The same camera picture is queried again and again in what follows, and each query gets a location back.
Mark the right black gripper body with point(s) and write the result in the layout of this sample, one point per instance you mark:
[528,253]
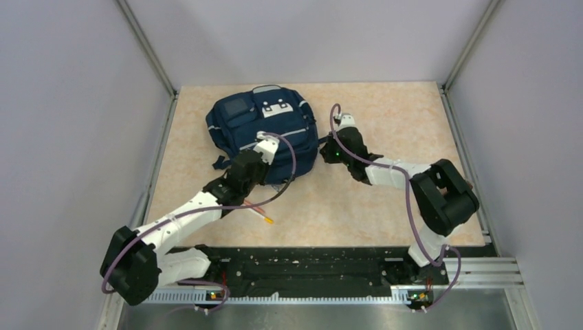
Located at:
[335,154]

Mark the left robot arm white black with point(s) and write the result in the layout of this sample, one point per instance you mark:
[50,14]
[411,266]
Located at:
[132,265]

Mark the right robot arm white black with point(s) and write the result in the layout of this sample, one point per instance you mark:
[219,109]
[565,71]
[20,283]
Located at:
[444,198]

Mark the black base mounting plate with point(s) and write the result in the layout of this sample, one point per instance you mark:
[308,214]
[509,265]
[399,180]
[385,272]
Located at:
[317,272]

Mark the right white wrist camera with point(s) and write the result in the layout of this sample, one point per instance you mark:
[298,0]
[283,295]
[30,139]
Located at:
[343,121]

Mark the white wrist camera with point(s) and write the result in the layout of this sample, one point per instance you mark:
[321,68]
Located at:
[343,121]
[266,146]

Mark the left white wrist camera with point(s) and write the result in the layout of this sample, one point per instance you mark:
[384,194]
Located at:
[266,146]

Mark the aluminium frame rail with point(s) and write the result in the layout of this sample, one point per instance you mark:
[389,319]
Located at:
[483,293]

